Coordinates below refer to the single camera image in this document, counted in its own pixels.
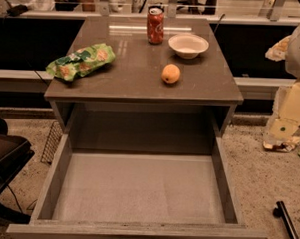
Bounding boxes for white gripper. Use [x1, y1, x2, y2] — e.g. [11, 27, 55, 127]
[263, 36, 300, 146]

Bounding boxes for orange fruit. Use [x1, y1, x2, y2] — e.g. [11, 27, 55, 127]
[161, 64, 181, 84]

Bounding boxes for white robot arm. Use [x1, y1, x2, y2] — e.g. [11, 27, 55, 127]
[263, 24, 300, 149]

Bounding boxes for grey cabinet with top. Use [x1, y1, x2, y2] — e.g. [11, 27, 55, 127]
[41, 11, 248, 158]

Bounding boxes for open grey top drawer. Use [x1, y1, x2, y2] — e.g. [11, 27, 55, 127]
[5, 126, 273, 239]

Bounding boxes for crumpled snack wrapper on floor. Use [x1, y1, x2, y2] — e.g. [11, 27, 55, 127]
[263, 136, 300, 152]

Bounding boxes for white paper bowl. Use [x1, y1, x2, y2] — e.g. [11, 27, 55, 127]
[168, 33, 209, 60]

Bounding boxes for black bar on floor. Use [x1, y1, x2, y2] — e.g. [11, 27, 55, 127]
[272, 201, 299, 239]

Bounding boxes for red soda can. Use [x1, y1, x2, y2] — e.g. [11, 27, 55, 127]
[147, 7, 164, 44]

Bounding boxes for green chip bag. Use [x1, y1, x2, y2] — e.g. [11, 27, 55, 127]
[46, 44, 115, 82]

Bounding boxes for black device on ledge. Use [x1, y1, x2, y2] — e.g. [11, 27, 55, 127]
[7, 4, 28, 17]

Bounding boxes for dark chair at left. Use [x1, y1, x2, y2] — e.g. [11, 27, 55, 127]
[0, 118, 35, 224]

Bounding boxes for black wire basket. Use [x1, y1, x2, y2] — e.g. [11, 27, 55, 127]
[41, 121, 63, 165]

